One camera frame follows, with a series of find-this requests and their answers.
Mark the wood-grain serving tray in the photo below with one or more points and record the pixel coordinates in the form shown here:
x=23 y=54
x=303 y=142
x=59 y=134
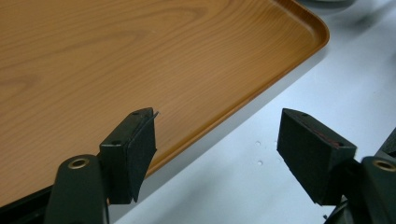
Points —
x=134 y=74

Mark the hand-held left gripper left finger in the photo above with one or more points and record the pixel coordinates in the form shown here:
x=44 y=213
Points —
x=124 y=158

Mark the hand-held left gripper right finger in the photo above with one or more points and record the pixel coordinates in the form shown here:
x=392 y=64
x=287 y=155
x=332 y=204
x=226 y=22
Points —
x=314 y=155

